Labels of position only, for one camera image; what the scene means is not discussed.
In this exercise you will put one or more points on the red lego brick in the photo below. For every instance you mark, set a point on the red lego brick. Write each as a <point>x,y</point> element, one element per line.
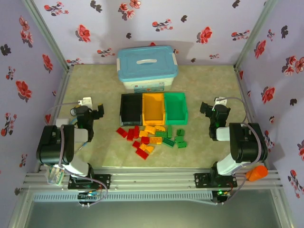
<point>121,132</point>
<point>142,153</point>
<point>144,140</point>
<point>130,134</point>
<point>136,144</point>
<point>136,131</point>

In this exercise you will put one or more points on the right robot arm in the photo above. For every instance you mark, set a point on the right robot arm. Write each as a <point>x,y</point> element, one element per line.
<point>244,142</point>

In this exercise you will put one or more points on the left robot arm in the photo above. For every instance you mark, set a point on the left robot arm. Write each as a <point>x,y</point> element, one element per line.
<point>54,145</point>

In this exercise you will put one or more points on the white adapter box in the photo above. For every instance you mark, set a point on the white adapter box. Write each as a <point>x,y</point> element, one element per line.
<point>62,121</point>

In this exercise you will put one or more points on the green plastic bin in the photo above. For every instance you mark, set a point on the green plastic bin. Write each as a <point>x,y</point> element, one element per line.
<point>176,108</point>

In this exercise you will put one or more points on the black plastic bin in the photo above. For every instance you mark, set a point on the black plastic bin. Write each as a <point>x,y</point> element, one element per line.
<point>131,109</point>

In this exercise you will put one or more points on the yellow plastic bin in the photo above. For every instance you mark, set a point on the yellow plastic bin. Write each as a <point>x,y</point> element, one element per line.
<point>153,109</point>

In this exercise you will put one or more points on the blue lidded storage box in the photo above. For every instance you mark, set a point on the blue lidded storage box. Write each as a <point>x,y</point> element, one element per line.
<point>147,64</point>

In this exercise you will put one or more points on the clear plastic bag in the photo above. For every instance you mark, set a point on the clear plastic bag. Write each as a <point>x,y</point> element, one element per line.
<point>55,175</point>

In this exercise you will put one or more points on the orange plastic cup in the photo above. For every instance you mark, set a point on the orange plastic cup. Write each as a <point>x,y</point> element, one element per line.
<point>256,173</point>

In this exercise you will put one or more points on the small circuit board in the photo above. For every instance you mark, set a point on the small circuit board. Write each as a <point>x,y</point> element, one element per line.
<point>221,195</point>
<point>88,196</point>

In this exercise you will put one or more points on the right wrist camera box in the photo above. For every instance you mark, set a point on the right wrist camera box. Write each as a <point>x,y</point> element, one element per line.
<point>220,101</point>

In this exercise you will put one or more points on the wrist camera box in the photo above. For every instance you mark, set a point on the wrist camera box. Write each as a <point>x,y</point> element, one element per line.
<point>220,101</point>
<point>86,101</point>

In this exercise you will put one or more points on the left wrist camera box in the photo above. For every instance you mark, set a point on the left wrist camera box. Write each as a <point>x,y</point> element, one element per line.
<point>86,101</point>

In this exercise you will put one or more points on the aluminium side rail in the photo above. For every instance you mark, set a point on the aluminium side rail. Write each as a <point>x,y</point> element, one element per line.
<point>244,95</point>
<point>63,90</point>

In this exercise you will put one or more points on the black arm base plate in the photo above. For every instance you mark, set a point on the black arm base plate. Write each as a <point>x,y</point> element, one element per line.
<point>102,181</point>
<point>202,180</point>

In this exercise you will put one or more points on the aluminium cross rail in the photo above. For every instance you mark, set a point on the aluminium cross rail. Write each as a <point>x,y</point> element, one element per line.
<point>152,180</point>

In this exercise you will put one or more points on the aluminium corner post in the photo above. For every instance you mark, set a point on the aluminium corner post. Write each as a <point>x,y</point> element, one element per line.
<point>46,33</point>
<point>254,33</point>

